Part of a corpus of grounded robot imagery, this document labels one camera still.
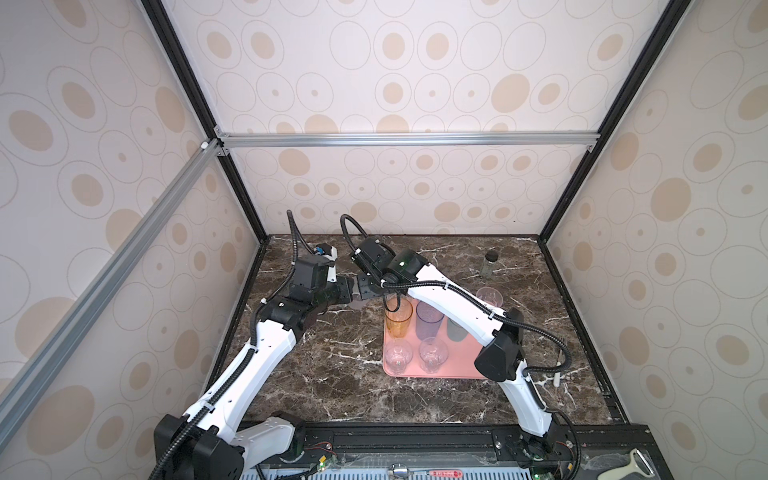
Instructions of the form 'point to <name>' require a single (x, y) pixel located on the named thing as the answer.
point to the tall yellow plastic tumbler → (399, 321)
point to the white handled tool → (639, 465)
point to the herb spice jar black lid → (488, 264)
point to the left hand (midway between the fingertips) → (360, 277)
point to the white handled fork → (556, 382)
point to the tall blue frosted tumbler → (428, 320)
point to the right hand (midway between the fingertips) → (367, 287)
